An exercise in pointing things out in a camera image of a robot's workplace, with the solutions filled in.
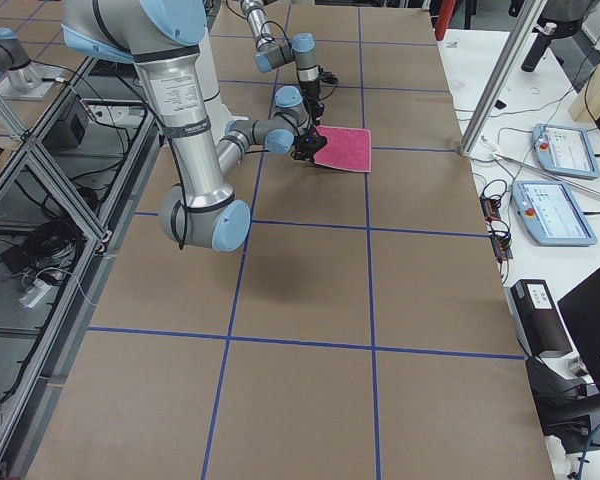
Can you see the teach pendant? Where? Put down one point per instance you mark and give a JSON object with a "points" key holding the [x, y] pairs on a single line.
{"points": [[551, 215], [565, 151]]}

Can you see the lower teach pendant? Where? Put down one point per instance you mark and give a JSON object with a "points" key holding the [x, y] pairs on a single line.
{"points": [[551, 215]]}

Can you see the black cylinder tool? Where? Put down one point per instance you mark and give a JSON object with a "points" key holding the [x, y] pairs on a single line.
{"points": [[541, 43]]}

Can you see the black monitor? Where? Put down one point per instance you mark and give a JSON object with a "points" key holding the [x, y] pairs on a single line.
{"points": [[580, 309]]}

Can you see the small electronics board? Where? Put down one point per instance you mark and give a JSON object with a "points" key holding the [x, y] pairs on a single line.
{"points": [[498, 230]]}

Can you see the black box with label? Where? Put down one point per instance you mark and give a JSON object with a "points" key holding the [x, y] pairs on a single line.
{"points": [[540, 327]]}

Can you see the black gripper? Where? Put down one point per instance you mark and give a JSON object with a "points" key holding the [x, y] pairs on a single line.
{"points": [[305, 148], [314, 98]]}

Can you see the wooden plank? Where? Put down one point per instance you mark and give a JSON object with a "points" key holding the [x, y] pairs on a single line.
{"points": [[597, 75]]}

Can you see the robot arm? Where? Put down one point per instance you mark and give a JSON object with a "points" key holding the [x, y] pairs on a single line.
{"points": [[167, 43], [275, 49]]}

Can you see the pink and grey towel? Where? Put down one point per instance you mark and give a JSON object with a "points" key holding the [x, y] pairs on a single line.
{"points": [[347, 149]]}

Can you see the aluminium frame post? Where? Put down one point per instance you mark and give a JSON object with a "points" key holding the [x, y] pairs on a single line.
{"points": [[513, 45]]}

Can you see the white pedestal column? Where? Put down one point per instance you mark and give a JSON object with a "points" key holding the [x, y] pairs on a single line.
{"points": [[219, 114]]}

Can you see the metal rod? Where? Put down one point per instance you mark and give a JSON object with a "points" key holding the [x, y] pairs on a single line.
{"points": [[588, 190]]}

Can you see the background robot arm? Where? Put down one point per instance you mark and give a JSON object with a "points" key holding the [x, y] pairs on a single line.
{"points": [[20, 77]]}

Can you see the upper teach pendant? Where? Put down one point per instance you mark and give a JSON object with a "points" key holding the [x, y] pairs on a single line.
{"points": [[565, 151]]}

